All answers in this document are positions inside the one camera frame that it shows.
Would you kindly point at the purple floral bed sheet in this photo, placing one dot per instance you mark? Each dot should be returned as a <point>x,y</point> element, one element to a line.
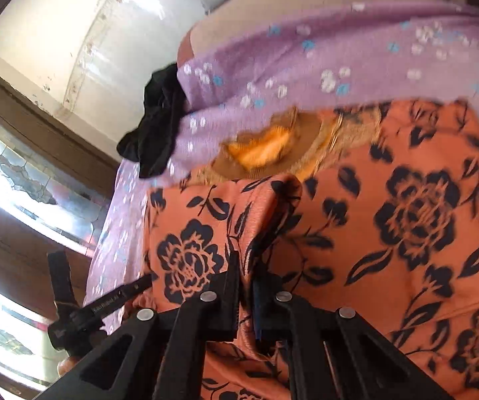
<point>253,103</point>

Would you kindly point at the person's left hand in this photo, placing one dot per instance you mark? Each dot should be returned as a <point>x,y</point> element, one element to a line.
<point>67,365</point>

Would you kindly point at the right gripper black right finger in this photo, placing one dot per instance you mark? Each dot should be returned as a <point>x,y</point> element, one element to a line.
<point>332,355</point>

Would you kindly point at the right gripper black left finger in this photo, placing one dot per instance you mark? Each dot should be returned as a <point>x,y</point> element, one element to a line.
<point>157,355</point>

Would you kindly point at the black cloth on bed edge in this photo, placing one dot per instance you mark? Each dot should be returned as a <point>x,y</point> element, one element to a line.
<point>152,142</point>

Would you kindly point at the brown wooden window frame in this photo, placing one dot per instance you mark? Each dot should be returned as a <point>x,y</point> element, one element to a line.
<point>53,141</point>

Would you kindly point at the orange black floral garment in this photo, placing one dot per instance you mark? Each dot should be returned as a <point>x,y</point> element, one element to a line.
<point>388,225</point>

